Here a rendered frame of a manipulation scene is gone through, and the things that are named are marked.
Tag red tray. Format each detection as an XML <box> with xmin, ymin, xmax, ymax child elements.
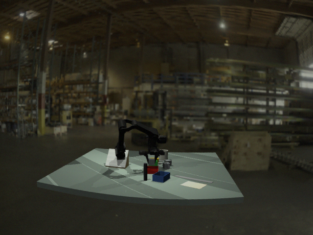
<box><xmin>147</xmin><ymin>166</ymin><xmax>158</xmax><ymax>174</ymax></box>

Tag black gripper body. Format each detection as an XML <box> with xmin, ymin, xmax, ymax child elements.
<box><xmin>139</xmin><ymin>143</ymin><xmax>165</xmax><ymax>156</ymax></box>

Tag grey tapered cup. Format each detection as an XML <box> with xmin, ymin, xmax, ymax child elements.
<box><xmin>159</xmin><ymin>149</ymin><xmax>168</xmax><ymax>161</ymax></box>

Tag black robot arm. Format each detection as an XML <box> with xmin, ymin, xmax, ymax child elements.
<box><xmin>115</xmin><ymin>119</ymin><xmax>166</xmax><ymax>160</ymax></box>

